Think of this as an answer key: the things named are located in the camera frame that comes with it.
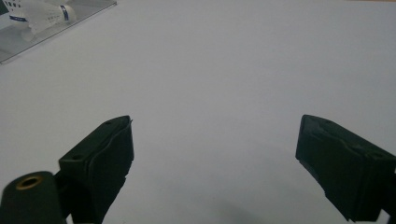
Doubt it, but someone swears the white shuttlecock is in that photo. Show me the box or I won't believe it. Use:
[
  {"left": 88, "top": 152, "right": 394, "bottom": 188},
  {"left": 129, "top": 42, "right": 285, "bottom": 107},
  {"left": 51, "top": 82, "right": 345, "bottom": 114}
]
[
  {"left": 1, "top": 0, "right": 32, "bottom": 32},
  {"left": 21, "top": 0, "right": 78, "bottom": 35}
]

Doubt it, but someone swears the white table cover board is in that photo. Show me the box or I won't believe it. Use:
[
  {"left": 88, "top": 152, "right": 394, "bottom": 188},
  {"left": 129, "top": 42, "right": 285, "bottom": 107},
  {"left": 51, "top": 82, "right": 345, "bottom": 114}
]
[{"left": 0, "top": 0, "right": 396, "bottom": 224}]

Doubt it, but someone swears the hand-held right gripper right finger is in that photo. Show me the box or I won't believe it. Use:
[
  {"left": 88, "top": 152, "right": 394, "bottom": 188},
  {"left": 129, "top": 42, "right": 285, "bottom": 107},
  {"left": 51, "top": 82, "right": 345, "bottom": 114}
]
[{"left": 294, "top": 114, "right": 396, "bottom": 223}]

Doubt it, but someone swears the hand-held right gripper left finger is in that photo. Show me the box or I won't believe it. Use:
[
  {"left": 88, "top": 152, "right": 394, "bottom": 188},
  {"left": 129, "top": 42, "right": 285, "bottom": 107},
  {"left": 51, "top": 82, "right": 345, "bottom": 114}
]
[{"left": 58, "top": 115, "right": 135, "bottom": 224}]

